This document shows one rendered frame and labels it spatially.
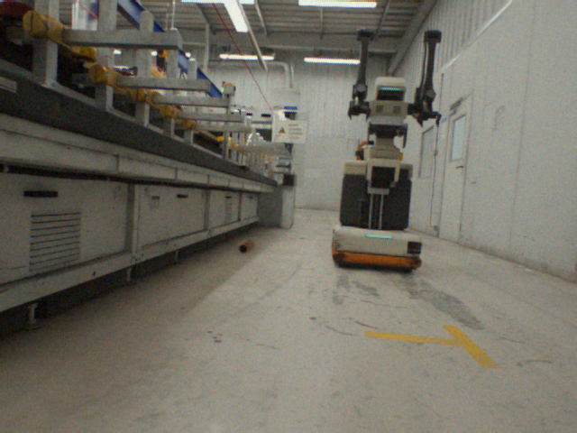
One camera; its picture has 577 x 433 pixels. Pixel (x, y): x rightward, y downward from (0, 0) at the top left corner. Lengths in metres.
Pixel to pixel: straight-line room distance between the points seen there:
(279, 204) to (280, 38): 6.76
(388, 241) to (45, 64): 2.26
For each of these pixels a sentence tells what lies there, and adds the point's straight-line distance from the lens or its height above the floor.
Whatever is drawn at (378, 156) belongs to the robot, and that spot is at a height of 0.82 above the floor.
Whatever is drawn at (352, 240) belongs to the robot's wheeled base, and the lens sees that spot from 2.75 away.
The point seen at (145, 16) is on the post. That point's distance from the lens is 1.62.
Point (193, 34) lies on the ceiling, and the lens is 12.25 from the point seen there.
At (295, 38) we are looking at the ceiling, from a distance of 11.66.
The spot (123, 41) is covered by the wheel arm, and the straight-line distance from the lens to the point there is 1.08.
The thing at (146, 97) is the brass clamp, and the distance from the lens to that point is 1.52.
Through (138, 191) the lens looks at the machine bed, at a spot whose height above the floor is 0.46.
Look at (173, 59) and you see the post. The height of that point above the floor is 1.03.
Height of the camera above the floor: 0.49
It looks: 3 degrees down
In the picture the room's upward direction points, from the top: 4 degrees clockwise
